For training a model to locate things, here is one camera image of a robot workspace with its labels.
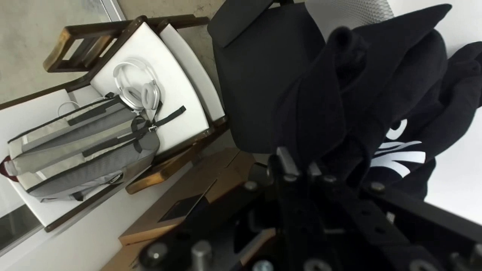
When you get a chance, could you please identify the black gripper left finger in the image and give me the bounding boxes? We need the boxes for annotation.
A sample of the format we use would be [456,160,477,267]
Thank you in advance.
[267,146,302,184]

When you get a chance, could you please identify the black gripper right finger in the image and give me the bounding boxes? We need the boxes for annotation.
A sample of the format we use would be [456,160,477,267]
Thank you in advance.
[304,160,338,187]

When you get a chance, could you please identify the black printed shirt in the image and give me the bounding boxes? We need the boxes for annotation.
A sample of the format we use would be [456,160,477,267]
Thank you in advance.
[272,3,482,204]

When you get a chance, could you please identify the black office chair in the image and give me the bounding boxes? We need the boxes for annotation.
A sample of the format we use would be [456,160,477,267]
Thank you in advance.
[206,0,328,155]

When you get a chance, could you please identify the flat brown cardboard box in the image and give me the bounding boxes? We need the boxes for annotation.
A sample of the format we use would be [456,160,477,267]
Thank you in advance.
[99,148,258,271]

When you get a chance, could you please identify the black tablet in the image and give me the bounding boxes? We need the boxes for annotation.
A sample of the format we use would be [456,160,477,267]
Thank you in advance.
[156,195,204,225]

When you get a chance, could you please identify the white back cushion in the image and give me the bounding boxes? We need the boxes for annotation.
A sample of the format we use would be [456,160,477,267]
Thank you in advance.
[90,21,227,154]

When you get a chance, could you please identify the white headphones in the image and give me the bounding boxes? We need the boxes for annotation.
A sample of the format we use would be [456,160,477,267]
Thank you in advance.
[109,59,165,122]

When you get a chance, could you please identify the gray mesh headrest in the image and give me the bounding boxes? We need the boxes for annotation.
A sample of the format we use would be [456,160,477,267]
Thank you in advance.
[304,0,395,40]

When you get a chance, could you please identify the gray backpack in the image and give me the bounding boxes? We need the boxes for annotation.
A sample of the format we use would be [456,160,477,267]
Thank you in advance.
[0,95,188,204]

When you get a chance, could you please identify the wooden armchair frame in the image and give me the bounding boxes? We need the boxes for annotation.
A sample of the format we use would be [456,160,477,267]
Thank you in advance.
[0,14,230,235]

